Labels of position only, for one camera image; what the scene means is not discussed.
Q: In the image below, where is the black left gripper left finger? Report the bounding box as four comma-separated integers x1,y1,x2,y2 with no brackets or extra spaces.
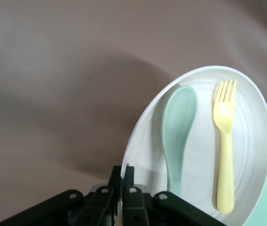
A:
0,166,122,226

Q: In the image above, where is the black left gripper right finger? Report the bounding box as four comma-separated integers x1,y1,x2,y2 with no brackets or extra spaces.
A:
123,166,221,226

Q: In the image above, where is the round beige plate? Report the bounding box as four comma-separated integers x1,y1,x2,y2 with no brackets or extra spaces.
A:
120,65,267,226

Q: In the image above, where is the yellow plastic fork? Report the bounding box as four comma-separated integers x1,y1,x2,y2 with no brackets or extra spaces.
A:
212,80,237,215

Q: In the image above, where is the pale green plastic spoon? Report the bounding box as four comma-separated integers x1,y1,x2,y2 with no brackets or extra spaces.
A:
161,85,199,198

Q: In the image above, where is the brown table mat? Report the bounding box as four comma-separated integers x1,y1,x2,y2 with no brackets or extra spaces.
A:
0,0,267,226

